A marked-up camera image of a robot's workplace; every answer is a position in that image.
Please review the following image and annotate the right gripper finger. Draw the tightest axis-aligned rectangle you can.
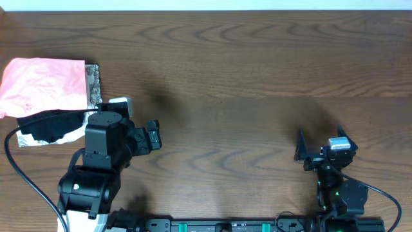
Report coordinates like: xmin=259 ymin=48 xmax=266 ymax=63
xmin=294 ymin=129 xmax=312 ymax=161
xmin=337 ymin=126 xmax=356 ymax=148

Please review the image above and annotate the pink printed t-shirt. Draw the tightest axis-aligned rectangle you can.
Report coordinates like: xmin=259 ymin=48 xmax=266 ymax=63
xmin=1 ymin=58 xmax=88 ymax=118

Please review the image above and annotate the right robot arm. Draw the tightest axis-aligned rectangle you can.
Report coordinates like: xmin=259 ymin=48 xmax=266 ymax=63
xmin=294 ymin=127 xmax=368 ymax=231

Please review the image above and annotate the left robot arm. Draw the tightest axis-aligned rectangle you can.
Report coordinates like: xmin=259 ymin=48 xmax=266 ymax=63
xmin=57 ymin=102 xmax=162 ymax=231

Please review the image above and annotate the white patterned folded garment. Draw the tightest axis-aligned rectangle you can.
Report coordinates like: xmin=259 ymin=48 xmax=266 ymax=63
xmin=17 ymin=64 xmax=102 ymax=148

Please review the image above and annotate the folded black garment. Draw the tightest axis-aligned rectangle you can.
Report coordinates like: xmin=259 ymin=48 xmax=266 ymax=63
xmin=17 ymin=110 xmax=85 ymax=143

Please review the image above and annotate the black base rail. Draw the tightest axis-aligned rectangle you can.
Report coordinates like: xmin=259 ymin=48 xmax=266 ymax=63
xmin=103 ymin=209 xmax=386 ymax=232

